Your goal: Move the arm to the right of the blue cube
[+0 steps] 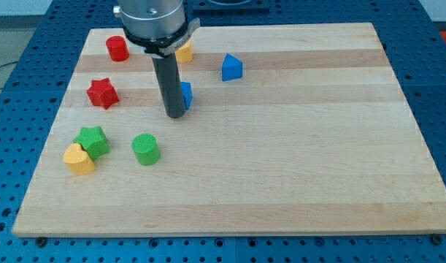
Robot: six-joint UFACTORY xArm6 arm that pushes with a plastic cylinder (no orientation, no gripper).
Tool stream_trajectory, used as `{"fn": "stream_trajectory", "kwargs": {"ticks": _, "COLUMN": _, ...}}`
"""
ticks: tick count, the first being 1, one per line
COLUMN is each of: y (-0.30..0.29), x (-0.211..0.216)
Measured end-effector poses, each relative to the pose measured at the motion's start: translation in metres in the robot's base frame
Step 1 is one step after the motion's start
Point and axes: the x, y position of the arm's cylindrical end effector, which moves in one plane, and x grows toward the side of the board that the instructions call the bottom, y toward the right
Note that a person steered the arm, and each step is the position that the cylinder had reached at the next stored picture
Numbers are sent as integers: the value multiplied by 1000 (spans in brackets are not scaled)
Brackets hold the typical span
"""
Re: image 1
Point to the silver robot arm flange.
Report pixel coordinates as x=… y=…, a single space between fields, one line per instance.
x=161 y=27

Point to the yellow block behind arm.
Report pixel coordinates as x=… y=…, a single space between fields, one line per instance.
x=185 y=53

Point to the blue cube block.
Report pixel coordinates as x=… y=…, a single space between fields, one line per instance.
x=187 y=94

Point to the blue triangular prism block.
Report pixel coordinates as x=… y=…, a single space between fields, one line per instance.
x=232 y=68

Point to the wooden board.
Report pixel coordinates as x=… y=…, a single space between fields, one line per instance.
x=316 y=138

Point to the green cylinder block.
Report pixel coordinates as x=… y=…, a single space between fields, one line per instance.
x=146 y=150

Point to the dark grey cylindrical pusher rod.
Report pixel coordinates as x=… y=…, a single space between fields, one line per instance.
x=168 y=77

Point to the red star block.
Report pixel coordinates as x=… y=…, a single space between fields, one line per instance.
x=102 y=93

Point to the green star block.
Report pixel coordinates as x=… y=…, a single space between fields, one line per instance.
x=94 y=141

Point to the red cylinder block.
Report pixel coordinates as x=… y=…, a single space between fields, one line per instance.
x=117 y=48

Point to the yellow heart block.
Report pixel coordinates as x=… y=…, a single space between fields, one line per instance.
x=77 y=160

